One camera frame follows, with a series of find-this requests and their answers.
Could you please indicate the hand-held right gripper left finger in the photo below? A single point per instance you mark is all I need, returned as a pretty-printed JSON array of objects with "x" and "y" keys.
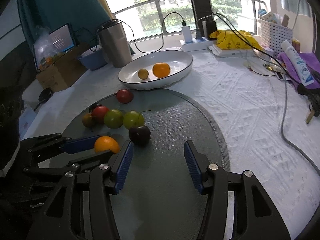
[{"x": 125, "y": 165}]

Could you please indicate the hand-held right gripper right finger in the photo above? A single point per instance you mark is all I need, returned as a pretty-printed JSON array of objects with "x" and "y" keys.
[{"x": 193, "y": 165}]

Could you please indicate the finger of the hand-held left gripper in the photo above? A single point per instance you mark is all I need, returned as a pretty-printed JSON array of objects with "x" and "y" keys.
[
  {"x": 87, "y": 158},
  {"x": 80, "y": 144}
]

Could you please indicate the orange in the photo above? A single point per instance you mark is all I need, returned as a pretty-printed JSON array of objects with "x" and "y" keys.
[
  {"x": 106, "y": 143},
  {"x": 161, "y": 70}
]

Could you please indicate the yellow-brown plum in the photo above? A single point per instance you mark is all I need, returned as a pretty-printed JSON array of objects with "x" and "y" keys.
[{"x": 87, "y": 120}]

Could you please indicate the large dark plum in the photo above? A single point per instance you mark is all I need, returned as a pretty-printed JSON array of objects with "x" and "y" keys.
[{"x": 139, "y": 135}]

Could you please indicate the small dark plum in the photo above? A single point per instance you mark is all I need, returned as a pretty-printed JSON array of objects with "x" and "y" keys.
[{"x": 94, "y": 106}]

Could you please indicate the green apple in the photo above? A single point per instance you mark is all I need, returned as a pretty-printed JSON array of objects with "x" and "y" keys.
[{"x": 113, "y": 118}]

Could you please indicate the green plum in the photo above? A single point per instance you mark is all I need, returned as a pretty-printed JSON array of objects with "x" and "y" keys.
[{"x": 133, "y": 119}]

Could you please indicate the red apple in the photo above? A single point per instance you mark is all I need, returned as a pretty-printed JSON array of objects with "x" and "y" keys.
[{"x": 125, "y": 96}]

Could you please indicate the small yellow plum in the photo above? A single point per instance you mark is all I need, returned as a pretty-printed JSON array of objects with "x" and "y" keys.
[{"x": 143, "y": 74}]

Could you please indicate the white bowl with dark rim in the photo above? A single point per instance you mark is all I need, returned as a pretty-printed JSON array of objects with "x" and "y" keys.
[{"x": 175, "y": 57}]

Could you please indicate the grey round placemat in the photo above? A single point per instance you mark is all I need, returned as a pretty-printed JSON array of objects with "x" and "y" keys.
[{"x": 162, "y": 120}]

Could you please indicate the white paper leaflet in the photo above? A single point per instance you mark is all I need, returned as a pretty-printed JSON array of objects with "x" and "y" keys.
[{"x": 27, "y": 122}]

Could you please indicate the small black object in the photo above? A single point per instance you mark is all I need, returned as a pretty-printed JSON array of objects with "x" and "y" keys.
[{"x": 45, "y": 94}]

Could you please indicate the cardboard box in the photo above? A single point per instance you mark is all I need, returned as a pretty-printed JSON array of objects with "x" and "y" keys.
[{"x": 57, "y": 75}]

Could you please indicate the blue plastic bowl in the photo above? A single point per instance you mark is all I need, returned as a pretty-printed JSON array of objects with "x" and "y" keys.
[{"x": 92, "y": 60}]

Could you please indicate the clear plastic bag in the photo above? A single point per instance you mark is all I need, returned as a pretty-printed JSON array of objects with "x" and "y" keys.
[{"x": 43, "y": 50}]

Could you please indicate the stainless steel tumbler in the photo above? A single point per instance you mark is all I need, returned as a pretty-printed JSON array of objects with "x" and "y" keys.
[{"x": 115, "y": 45}]

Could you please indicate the tablet with lit screen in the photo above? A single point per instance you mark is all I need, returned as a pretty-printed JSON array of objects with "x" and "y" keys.
[{"x": 63, "y": 37}]

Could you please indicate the white wipes pack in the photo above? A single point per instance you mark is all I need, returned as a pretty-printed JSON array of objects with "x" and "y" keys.
[{"x": 230, "y": 53}]

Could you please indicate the white power strip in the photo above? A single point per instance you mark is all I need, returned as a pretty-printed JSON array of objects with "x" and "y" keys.
[{"x": 192, "y": 45}]

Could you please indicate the white charger plug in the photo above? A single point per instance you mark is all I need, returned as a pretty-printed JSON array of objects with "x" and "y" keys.
[{"x": 186, "y": 33}]

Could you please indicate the yellow plastic bag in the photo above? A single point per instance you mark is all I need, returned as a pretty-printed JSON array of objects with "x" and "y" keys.
[{"x": 235, "y": 40}]

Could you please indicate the key bunch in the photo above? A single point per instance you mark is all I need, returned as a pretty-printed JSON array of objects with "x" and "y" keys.
[{"x": 312, "y": 105}]

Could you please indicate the black power adapter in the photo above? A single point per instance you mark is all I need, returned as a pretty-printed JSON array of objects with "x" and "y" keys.
[{"x": 209, "y": 30}]

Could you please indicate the teal hanging cloth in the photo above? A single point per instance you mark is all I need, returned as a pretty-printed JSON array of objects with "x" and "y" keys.
[{"x": 70, "y": 5}]

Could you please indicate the white tube with blue print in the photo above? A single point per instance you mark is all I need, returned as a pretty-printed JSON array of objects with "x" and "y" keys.
[{"x": 297, "y": 62}]

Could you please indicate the black balcony railing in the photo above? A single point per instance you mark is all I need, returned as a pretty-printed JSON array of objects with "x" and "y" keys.
[{"x": 158, "y": 17}]

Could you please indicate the white lattice basket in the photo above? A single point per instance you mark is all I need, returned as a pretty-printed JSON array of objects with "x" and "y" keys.
[{"x": 275, "y": 37}]

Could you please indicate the purple cloth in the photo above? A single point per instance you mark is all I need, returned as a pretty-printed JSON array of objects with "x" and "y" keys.
[{"x": 310, "y": 60}]

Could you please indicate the black window pillar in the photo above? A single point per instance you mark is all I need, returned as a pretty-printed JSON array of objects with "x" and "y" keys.
[{"x": 198, "y": 0}]

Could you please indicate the blue and white carton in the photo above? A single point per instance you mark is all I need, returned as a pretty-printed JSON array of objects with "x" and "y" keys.
[{"x": 268, "y": 17}]

